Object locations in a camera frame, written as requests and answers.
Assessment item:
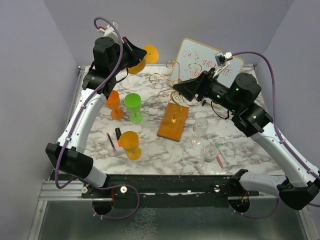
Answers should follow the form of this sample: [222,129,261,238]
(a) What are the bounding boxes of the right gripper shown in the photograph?
[172,67,241,114]

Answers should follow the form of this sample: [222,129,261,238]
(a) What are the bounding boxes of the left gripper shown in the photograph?
[110,36,148,75]

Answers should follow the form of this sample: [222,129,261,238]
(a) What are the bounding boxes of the yellow plastic wine glass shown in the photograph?
[119,131,142,160]
[128,44,159,75]

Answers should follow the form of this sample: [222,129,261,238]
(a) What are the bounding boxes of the clear wine glass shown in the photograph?
[198,144,218,170]
[191,117,209,145]

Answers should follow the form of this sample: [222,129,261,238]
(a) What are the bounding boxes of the clear wine glass front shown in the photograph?
[198,144,218,170]

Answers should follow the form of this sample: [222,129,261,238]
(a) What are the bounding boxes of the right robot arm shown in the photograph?
[173,69,320,210]

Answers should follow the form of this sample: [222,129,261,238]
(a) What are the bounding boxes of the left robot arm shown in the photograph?
[45,36,147,198]

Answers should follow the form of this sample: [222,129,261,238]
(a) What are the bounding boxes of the green plastic wine glass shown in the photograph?
[124,93,143,124]

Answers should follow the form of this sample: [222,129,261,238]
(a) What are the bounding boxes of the orange plastic wine glass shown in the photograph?
[105,90,124,120]

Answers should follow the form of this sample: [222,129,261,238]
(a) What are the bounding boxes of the yellow plastic wine glass front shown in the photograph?
[119,131,142,160]

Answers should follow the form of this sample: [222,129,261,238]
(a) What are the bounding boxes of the yellow framed whiteboard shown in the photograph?
[170,38,245,88]

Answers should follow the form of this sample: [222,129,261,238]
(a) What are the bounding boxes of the white green marker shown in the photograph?
[215,142,230,165]

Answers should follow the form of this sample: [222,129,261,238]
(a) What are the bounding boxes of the orange black highlighter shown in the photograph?
[115,127,122,147]

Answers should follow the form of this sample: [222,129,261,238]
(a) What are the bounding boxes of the dark red pen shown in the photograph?
[106,132,117,152]

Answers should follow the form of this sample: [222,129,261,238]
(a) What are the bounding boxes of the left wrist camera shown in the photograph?
[97,24,120,43]

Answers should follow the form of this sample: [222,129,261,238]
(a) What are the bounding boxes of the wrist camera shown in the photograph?
[213,52,233,77]
[97,24,120,43]

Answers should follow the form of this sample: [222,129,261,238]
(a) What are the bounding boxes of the gold wire wine glass rack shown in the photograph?
[148,73,192,142]

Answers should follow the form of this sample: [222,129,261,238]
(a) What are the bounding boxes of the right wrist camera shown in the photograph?
[213,52,233,77]

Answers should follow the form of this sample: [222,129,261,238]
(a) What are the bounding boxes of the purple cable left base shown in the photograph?
[93,184,141,221]

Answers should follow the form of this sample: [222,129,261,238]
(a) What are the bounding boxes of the black front rail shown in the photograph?
[47,172,276,209]

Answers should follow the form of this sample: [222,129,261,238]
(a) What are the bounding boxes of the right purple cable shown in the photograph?
[231,51,320,208]

